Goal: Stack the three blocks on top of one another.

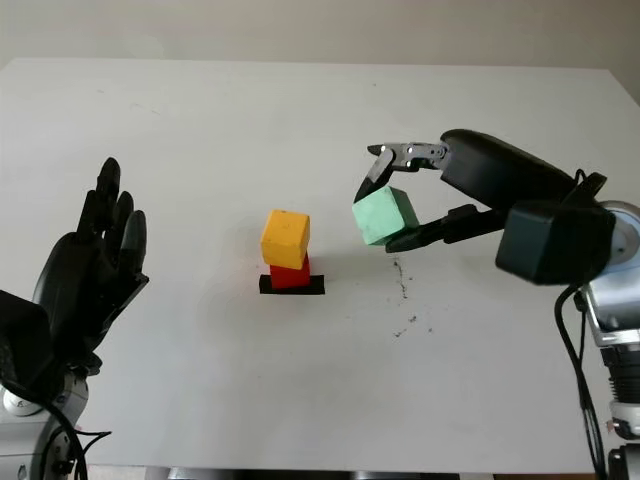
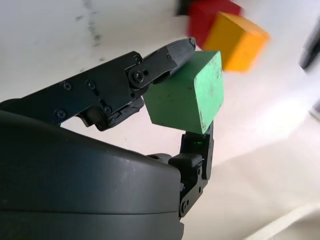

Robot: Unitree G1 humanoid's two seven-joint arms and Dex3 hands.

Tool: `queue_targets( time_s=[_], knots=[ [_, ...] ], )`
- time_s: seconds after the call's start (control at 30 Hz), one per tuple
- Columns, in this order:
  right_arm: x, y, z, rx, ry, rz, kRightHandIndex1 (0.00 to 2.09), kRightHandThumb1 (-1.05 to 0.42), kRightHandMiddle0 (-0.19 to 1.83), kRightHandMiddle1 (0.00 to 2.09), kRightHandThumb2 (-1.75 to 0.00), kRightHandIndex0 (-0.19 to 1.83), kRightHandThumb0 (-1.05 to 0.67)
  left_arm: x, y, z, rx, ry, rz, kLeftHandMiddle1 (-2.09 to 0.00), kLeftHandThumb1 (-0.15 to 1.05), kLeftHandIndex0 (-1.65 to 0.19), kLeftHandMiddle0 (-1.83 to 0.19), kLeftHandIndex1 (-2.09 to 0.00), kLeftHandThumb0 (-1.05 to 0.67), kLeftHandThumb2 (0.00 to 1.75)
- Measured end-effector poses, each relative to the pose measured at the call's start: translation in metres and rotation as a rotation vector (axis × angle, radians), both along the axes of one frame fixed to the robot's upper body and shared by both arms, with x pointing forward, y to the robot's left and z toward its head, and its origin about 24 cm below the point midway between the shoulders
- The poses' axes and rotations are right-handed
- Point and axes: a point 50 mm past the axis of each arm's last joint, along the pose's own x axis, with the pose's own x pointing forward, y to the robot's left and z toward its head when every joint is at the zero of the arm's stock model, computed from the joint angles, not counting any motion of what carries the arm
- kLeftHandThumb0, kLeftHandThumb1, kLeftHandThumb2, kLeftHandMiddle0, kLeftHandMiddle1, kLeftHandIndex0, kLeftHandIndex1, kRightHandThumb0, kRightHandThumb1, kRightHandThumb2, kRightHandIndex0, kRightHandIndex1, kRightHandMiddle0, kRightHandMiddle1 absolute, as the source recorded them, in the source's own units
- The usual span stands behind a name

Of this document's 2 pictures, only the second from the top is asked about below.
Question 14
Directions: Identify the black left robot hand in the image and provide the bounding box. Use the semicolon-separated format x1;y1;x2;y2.
299;17;320;73

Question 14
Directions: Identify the yellow wooden block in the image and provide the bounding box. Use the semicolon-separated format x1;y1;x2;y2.
202;11;272;73

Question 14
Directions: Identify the red wooden block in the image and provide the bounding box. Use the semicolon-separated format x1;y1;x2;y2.
187;0;242;48

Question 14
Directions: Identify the green wooden block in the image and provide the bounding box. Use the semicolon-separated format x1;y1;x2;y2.
143;50;224;135

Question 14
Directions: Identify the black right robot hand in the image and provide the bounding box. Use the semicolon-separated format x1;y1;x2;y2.
0;37;215;240

